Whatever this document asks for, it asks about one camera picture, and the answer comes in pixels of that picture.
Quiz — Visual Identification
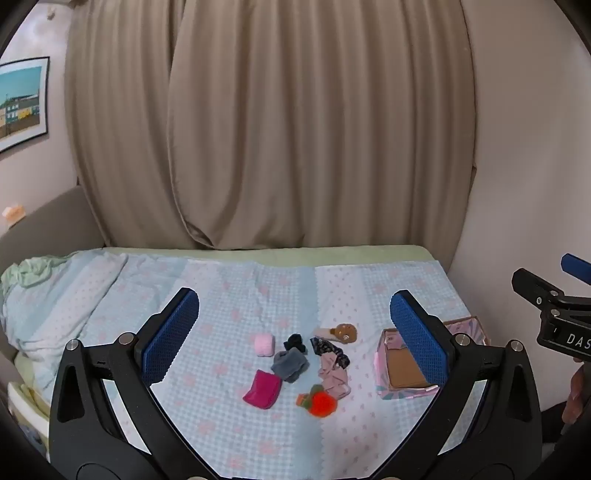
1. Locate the beige padded headboard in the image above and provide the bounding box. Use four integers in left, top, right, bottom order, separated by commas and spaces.
0, 187, 107, 365

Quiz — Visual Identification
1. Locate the framed wall picture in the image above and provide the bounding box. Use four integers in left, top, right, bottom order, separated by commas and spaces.
0, 56, 51, 154

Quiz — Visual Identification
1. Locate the person's dark clothing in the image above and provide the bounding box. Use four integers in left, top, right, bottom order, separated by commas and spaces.
540, 401, 591, 457

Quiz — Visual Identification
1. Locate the grey sock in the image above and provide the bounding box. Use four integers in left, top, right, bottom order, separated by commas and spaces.
270, 348, 309, 384

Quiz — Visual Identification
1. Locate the pale pink cloth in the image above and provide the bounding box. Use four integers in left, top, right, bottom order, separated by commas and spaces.
318, 353, 352, 400

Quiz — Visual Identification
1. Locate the beige curtain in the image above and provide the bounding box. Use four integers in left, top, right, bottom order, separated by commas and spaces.
65, 0, 215, 247
168, 0, 476, 250

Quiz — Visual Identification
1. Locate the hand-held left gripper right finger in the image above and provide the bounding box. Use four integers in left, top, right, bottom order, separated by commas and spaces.
369, 290, 543, 480

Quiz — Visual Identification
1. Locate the crumpled green cloth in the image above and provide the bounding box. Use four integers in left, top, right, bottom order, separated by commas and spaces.
0, 254, 70, 296

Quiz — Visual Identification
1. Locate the person's right hand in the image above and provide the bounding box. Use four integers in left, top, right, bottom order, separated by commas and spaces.
562, 360, 591, 423

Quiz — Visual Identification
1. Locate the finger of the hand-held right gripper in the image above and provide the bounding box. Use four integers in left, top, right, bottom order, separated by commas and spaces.
512, 268, 566, 309
561, 253, 591, 286

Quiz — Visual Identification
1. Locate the brown bear sock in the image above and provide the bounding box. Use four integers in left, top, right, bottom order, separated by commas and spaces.
315, 323, 358, 344

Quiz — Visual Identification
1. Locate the light blue printed blanket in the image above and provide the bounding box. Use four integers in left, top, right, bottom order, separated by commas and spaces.
0, 251, 490, 480

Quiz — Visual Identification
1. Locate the pink cardboard box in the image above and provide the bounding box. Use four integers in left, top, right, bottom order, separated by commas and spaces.
375, 316, 491, 400

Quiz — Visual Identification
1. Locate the magenta cloth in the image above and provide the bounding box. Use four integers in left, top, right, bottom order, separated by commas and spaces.
243, 370, 282, 409

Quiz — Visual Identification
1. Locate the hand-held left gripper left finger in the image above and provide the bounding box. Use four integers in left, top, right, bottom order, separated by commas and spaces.
48, 287, 218, 480

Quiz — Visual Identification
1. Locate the green bed sheet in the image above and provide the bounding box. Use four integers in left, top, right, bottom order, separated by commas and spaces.
102, 244, 437, 266

